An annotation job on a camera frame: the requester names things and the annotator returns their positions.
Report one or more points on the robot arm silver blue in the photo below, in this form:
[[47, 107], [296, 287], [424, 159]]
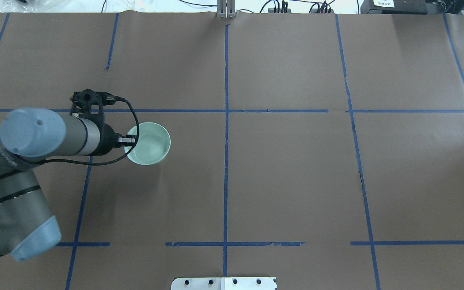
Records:
[[29, 138]]

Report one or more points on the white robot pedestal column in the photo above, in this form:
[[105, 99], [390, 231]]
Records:
[[225, 283]]

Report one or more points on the mint green bowl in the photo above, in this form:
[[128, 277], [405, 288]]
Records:
[[153, 145]]

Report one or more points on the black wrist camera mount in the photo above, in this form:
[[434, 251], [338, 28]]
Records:
[[89, 104]]

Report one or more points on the black device with label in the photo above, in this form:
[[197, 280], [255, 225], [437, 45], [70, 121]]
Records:
[[408, 7]]

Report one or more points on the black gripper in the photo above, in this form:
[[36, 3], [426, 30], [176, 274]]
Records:
[[108, 139]]

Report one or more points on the aluminium frame post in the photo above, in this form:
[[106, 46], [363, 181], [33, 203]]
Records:
[[226, 9]]

